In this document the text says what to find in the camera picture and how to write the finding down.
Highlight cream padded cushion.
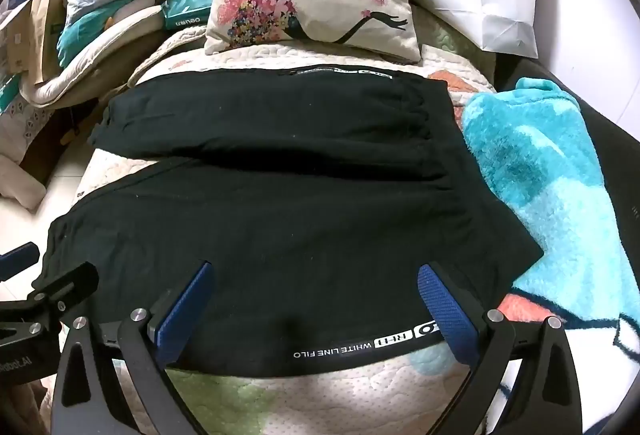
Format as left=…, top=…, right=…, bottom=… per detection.
left=30, top=5, right=211, bottom=108

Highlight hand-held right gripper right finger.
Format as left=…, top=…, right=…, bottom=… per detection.
left=416, top=262, right=587, bottom=435

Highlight teal white package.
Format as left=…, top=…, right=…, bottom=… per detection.
left=57, top=0, right=151, bottom=66

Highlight turquoise fleece blanket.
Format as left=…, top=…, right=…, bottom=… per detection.
left=460, top=77, right=640, bottom=421

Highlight quilted patterned bedspread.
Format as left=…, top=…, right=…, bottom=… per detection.
left=75, top=27, right=501, bottom=435

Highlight teal tissue packet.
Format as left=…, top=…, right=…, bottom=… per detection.
left=161, top=0, right=217, bottom=32

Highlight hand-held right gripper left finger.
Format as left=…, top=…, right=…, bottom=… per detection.
left=50, top=260, right=216, bottom=435

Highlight black pants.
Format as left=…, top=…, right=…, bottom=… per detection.
left=39, top=64, right=545, bottom=378

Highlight brown paper bag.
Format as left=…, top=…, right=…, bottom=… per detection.
left=30, top=0, right=67, bottom=83

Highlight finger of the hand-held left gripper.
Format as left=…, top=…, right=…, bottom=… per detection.
left=30, top=261, right=99, bottom=316
left=0, top=242, right=41, bottom=271

